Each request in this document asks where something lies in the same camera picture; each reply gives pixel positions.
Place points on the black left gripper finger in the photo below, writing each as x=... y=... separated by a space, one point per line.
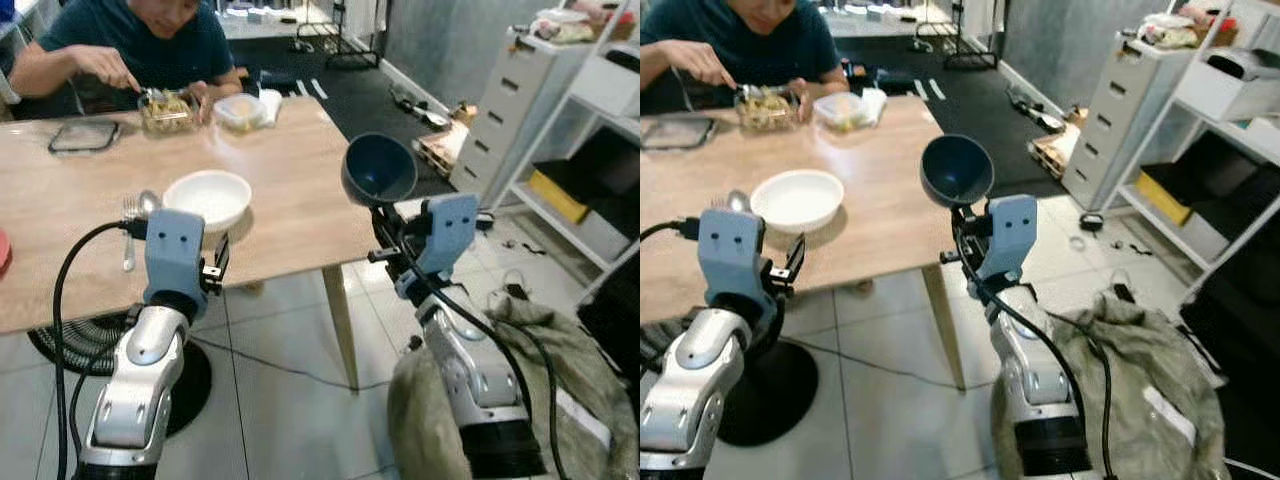
x=797 y=258
x=222 y=255

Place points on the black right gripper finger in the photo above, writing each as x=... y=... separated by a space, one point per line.
x=396 y=220
x=957 y=222
x=380 y=220
x=972 y=220

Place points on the dark blue bowl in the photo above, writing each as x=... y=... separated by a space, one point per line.
x=380 y=170
x=957 y=172

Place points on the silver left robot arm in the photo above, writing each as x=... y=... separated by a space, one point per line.
x=695 y=385
x=140 y=380

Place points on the white bowl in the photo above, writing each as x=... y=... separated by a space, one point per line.
x=208 y=198
x=797 y=198

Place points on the wooden table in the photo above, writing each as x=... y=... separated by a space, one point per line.
x=880 y=170
x=300 y=200

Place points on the small black floor item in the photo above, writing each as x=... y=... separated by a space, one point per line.
x=1091 y=221
x=486 y=220

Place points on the white tissue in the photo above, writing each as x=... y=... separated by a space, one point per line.
x=272 y=105
x=876 y=105

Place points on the clear plastic food container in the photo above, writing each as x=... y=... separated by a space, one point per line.
x=838 y=111
x=238 y=113

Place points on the glass food container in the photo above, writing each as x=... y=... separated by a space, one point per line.
x=168 y=113
x=767 y=110

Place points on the white drawer cabinet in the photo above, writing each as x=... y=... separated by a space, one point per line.
x=1115 y=120
x=510 y=110

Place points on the white shelf unit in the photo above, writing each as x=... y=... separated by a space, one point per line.
x=1215 y=120
x=545 y=165

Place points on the yellow box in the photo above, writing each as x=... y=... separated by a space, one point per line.
x=1165 y=197
x=558 y=195

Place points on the black metal rack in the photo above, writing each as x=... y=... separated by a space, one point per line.
x=345 y=50
x=965 y=50

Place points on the black-rimmed container lid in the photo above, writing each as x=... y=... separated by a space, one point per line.
x=84 y=136
x=675 y=132

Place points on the pink plate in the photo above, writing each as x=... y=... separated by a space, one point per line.
x=4 y=250

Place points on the person in dark shirt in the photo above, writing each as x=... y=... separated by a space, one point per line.
x=140 y=45
x=770 y=40

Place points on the white storage bin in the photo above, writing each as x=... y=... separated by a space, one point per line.
x=605 y=88
x=1230 y=88

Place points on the bagged food on cabinet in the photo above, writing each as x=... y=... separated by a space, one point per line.
x=1175 y=32
x=570 y=28

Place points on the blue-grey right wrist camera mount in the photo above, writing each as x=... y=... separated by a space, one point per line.
x=1010 y=235
x=450 y=235

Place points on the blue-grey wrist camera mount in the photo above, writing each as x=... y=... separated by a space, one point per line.
x=450 y=235
x=1010 y=235
x=175 y=250
x=730 y=255

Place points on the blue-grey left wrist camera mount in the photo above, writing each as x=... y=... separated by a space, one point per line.
x=730 y=255
x=175 y=250

